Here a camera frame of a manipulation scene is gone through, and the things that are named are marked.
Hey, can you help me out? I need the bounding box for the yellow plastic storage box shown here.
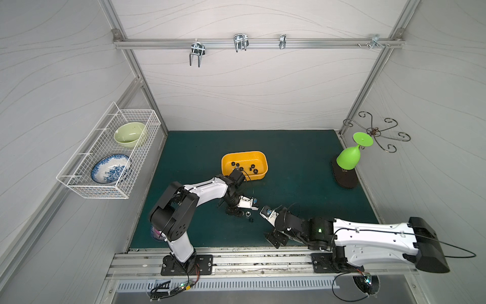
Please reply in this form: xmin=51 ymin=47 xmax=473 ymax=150
xmin=221 ymin=151 xmax=269 ymax=181

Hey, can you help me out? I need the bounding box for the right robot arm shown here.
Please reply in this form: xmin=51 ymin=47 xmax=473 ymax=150
xmin=260 ymin=206 xmax=450 ymax=274

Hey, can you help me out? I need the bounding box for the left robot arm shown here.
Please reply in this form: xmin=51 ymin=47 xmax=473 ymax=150
xmin=149 ymin=169 xmax=246 ymax=263

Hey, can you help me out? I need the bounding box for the black cylinder stand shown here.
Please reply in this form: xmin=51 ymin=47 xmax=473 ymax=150
xmin=331 ymin=157 xmax=359 ymax=189

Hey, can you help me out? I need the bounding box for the purple fruit in bowl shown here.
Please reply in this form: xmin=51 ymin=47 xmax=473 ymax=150
xmin=151 ymin=226 xmax=167 ymax=242

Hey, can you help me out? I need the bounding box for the green plastic goblet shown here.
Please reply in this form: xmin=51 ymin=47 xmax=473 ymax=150
xmin=336 ymin=132 xmax=373 ymax=170

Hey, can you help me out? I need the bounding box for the green ceramic bowl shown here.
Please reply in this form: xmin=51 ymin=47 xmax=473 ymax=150
xmin=113 ymin=122 xmax=148 ymax=149

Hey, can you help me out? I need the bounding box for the blue white patterned bowl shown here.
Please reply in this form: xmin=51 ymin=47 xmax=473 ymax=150
xmin=91 ymin=154 xmax=131 ymax=184

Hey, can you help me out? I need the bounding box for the metal double hook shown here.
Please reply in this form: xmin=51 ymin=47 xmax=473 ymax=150
xmin=189 ymin=42 xmax=206 ymax=67

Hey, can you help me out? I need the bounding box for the metal clip hook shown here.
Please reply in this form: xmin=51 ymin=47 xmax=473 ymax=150
xmin=233 ymin=34 xmax=249 ymax=53

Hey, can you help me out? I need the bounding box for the small metal hook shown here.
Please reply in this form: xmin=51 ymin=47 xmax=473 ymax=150
xmin=278 ymin=34 xmax=287 ymax=50

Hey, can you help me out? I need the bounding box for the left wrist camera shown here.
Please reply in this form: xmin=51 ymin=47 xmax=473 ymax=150
xmin=237 ymin=196 xmax=259 ymax=210

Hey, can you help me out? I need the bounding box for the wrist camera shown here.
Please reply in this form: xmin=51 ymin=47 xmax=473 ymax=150
xmin=259 ymin=206 xmax=279 ymax=227
xmin=237 ymin=196 xmax=259 ymax=210

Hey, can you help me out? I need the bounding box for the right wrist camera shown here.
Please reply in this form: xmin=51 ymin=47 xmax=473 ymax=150
xmin=259 ymin=206 xmax=279 ymax=227

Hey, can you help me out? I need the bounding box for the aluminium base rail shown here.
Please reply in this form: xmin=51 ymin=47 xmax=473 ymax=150
xmin=105 ymin=246 xmax=418 ymax=281

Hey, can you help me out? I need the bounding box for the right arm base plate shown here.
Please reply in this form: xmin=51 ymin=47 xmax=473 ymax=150
xmin=310 ymin=253 xmax=365 ymax=274

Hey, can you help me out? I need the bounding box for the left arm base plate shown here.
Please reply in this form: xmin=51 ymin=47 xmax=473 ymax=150
xmin=160 ymin=253 xmax=214 ymax=276

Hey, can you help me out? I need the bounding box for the black scroll wall hook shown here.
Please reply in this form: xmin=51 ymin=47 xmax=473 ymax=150
xmin=342 ymin=111 xmax=411 ymax=154

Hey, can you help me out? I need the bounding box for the white wire basket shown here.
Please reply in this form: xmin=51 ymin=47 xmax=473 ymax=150
xmin=56 ymin=103 xmax=161 ymax=200

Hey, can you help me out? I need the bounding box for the aluminium top rail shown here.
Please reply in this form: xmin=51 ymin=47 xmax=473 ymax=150
xmin=111 ymin=29 xmax=405 ymax=51

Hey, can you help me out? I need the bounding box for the metal bracket hook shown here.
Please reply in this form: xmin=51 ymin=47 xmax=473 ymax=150
xmin=357 ymin=34 xmax=387 ymax=49

